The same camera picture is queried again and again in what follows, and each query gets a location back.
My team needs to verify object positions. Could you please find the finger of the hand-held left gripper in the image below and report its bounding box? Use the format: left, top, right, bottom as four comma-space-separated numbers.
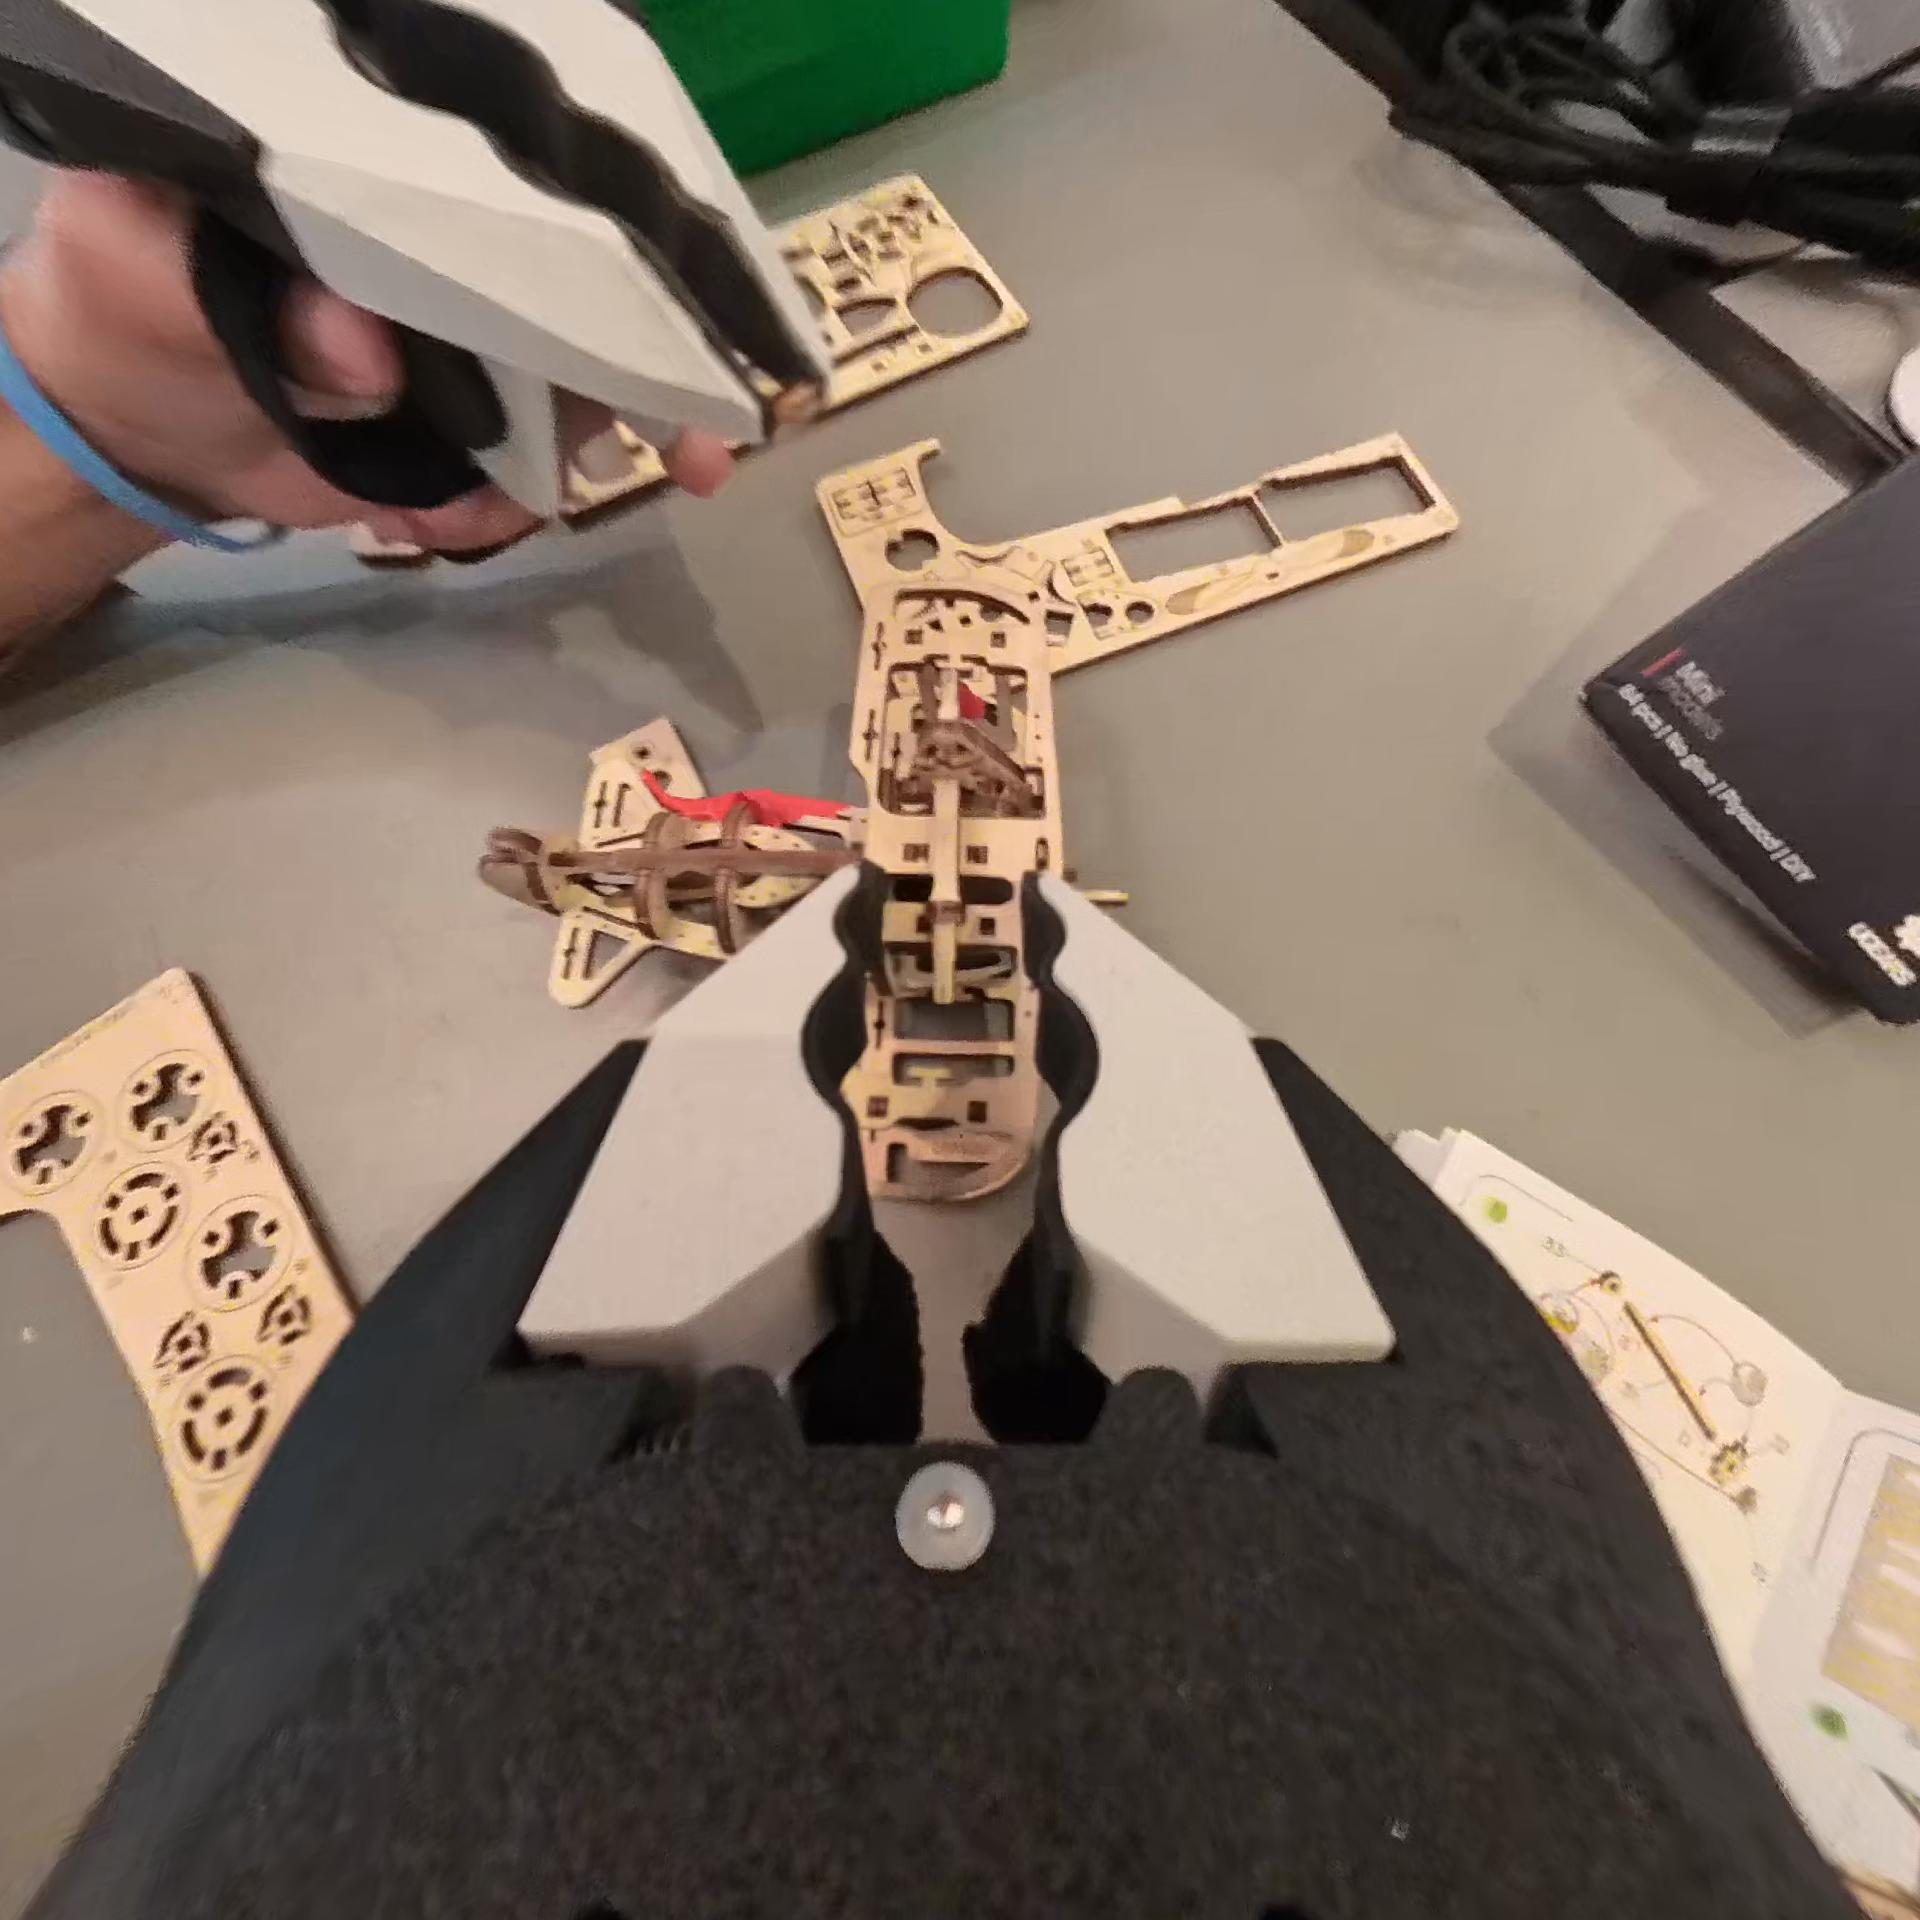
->
59, 0, 786, 445
338, 0, 837, 416

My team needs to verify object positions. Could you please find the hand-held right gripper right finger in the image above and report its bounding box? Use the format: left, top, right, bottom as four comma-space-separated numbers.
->
1020, 870, 1401, 1378

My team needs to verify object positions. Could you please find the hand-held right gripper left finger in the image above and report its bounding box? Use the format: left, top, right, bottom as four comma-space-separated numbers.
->
519, 862, 903, 1386

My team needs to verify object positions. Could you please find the long wooden frame assembly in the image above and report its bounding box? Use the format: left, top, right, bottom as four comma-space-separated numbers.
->
837, 581, 1130, 1206

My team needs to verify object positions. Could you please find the person's left forearm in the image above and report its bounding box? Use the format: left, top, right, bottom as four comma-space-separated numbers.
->
0, 398, 175, 671

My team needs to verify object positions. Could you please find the person's left hand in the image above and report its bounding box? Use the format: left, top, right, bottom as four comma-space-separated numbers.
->
0, 175, 740, 567

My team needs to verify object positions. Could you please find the green plastic box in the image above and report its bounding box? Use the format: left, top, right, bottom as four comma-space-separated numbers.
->
638, 0, 1016, 179

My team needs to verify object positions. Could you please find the wooden model plane, red part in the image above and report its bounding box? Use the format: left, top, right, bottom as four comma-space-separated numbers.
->
479, 717, 876, 1010

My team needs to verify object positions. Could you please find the blue wristband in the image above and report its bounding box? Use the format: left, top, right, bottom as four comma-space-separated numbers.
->
0, 322, 292, 559

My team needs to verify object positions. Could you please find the wooden sheet with round cutouts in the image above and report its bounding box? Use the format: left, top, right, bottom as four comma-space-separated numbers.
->
0, 967, 358, 1572

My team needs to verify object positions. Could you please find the white instruction booklet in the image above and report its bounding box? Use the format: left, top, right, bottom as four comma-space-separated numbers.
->
1393, 1121, 1920, 1920

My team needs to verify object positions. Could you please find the angled wooden parts sheet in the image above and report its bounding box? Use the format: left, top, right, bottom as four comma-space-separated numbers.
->
814, 432, 1463, 680

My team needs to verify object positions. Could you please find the black cardboard box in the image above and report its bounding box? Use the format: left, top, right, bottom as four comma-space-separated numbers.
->
1578, 445, 1920, 1029

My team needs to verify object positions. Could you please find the black metal bar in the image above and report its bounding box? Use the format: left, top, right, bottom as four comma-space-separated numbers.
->
1283, 0, 1911, 489

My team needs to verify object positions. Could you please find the black cable bundle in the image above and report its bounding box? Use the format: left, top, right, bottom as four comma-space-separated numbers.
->
1387, 0, 1920, 265

